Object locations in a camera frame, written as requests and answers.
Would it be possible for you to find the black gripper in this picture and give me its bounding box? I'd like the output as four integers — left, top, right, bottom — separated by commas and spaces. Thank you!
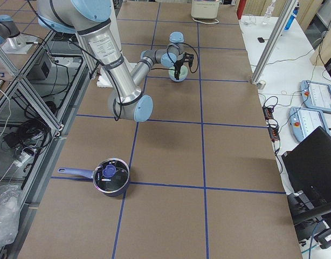
174, 59, 184, 79

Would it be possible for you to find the green bowl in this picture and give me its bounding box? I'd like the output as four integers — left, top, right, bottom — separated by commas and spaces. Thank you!
168, 65, 188, 78

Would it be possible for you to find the blue bowl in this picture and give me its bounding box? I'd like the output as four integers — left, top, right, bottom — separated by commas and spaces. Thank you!
169, 73, 187, 83

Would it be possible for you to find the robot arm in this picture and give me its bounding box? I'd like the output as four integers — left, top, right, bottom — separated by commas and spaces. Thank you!
37, 1, 185, 122
0, 15, 26, 49

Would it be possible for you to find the white chrome toaster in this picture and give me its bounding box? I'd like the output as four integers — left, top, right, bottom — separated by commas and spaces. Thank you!
191, 0, 220, 19

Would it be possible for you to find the orange black adapter strip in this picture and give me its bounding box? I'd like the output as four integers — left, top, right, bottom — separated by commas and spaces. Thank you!
263, 106, 280, 142

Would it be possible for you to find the dark blue lidded saucepan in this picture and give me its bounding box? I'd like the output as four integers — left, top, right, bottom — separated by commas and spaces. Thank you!
57, 158, 130, 197

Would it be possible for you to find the blue water bottle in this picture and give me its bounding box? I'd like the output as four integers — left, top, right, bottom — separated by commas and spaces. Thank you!
284, 1, 300, 30

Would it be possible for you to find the blue teach pendant near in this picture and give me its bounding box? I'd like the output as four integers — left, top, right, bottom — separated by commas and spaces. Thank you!
289, 106, 330, 142

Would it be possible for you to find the blue teach pendant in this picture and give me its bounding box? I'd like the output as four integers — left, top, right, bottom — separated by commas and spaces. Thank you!
300, 80, 331, 114
289, 106, 330, 142

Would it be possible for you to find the blue teach pendant far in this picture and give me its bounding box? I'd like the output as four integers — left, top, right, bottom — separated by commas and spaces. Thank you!
300, 80, 331, 114

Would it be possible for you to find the black laptop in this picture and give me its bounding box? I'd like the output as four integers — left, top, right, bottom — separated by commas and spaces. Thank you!
281, 126, 331, 202

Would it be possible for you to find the clear plastic bag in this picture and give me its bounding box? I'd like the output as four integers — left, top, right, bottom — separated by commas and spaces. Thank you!
0, 185, 22, 247

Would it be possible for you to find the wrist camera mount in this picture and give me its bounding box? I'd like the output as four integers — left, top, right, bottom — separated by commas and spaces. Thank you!
183, 52, 194, 68

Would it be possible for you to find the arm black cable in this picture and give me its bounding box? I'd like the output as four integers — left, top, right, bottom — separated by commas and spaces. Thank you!
26, 0, 199, 121

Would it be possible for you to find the white toaster power cord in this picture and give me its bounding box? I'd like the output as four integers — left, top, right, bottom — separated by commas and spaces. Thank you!
194, 16, 220, 26

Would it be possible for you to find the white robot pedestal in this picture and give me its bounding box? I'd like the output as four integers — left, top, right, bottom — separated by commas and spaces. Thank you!
90, 1, 137, 96

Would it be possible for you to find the aluminium frame post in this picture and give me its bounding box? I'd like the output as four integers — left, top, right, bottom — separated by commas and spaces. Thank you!
251, 0, 298, 90

